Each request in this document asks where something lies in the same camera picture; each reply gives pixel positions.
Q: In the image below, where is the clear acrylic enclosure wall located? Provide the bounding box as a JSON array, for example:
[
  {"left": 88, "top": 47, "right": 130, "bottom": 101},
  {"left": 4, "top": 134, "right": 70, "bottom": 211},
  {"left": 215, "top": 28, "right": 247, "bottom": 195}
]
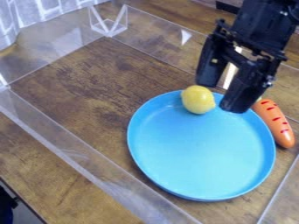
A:
[{"left": 0, "top": 0, "right": 299, "bottom": 224}]

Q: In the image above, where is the black baseboard strip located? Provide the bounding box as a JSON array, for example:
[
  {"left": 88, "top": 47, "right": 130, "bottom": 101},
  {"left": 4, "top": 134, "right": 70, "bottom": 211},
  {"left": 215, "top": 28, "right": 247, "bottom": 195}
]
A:
[{"left": 215, "top": 0, "right": 245, "bottom": 14}]

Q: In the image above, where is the orange toy carrot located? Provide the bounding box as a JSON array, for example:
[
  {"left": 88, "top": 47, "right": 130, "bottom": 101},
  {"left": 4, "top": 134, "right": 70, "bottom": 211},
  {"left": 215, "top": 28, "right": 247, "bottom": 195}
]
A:
[{"left": 251, "top": 99, "right": 295, "bottom": 149}]

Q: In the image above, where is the grey patterned curtain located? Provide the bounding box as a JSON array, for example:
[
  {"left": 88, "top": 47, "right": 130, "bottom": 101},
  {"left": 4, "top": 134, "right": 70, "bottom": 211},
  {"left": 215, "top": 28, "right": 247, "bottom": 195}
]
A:
[{"left": 0, "top": 0, "right": 110, "bottom": 51}]

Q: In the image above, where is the blue round tray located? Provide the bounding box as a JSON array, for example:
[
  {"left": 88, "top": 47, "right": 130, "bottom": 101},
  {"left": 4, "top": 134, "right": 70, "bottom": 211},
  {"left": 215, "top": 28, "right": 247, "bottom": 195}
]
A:
[{"left": 127, "top": 91, "right": 277, "bottom": 201}]

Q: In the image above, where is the yellow lemon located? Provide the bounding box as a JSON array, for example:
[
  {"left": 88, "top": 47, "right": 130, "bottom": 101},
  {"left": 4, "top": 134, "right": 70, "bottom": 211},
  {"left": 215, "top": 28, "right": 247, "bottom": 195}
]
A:
[{"left": 182, "top": 85, "right": 217, "bottom": 114}]

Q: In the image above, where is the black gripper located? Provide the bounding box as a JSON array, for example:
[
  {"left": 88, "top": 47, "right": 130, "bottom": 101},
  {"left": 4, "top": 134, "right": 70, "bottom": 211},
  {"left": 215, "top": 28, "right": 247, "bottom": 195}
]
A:
[{"left": 195, "top": 0, "right": 299, "bottom": 114}]

